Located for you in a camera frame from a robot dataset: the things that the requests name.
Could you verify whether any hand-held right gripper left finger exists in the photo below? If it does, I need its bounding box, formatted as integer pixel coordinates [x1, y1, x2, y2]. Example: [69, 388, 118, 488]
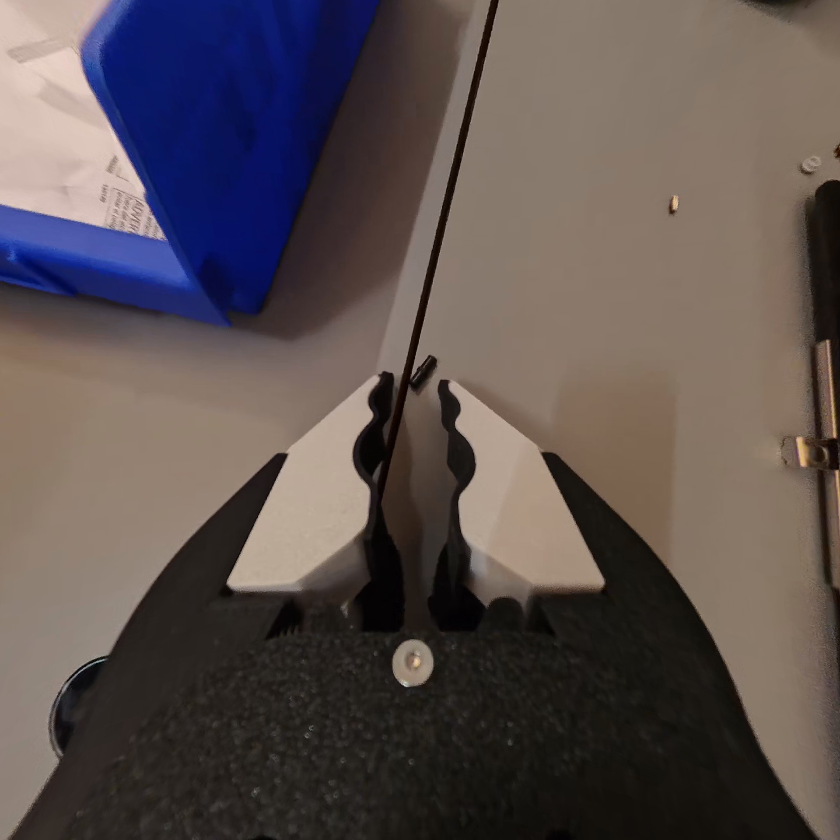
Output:
[226, 371, 396, 627]

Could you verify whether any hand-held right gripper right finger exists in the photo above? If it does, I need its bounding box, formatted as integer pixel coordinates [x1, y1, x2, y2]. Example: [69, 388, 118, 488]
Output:
[430, 378, 606, 611]

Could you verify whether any round glossy black disc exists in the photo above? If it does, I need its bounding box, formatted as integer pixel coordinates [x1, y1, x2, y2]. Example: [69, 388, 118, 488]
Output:
[48, 656, 110, 753]

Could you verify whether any black bar with metal clip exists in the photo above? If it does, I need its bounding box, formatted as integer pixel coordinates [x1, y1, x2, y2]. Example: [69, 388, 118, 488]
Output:
[781, 179, 840, 586]

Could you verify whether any blue plastic bin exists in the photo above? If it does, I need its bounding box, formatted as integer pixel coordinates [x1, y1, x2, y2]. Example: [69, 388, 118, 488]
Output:
[0, 0, 383, 328]

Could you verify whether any large white paper scrap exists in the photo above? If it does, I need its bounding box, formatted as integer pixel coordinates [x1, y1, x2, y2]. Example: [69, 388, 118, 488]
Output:
[0, 0, 169, 242]

